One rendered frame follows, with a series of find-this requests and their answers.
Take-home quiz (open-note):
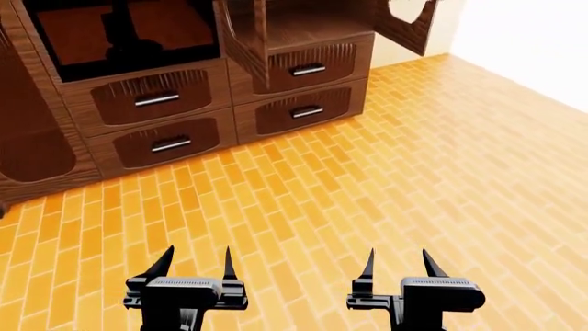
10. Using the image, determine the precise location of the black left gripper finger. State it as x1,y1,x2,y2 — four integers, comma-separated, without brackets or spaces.
220,245,243,292
126,245,175,291

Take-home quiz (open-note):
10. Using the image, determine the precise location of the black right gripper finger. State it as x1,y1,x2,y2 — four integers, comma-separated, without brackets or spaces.
352,248,376,294
422,248,449,279

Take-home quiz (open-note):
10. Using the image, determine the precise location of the brown wooden cabinet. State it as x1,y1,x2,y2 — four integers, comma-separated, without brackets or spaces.
8,0,379,181

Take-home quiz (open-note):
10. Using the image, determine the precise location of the large brown cabinet door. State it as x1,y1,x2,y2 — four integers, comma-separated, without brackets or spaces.
0,0,105,219

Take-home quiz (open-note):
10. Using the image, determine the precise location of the narrow brown cabinet door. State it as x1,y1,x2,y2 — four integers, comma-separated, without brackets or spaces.
219,0,271,89

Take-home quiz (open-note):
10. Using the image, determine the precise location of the brown cabinet door with cutout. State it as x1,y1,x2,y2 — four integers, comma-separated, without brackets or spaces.
375,0,438,57

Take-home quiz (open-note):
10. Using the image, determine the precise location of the brown wooden drawer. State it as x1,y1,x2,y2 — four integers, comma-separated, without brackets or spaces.
227,33,376,105
233,78,369,145
86,108,240,179
62,60,233,138

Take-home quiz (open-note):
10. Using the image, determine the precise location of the black right gripper camera box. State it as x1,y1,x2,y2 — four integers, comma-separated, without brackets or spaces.
400,276,486,309

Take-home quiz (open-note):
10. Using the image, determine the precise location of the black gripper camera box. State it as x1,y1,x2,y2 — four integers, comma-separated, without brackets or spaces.
400,276,486,309
145,276,222,305

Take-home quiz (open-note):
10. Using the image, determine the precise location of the black left gripper camera box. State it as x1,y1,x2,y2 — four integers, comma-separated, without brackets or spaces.
145,276,222,305

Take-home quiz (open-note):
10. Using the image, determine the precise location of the silver drawer handle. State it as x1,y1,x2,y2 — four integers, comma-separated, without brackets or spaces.
291,106,325,120
134,91,181,108
291,63,327,77
151,137,192,154

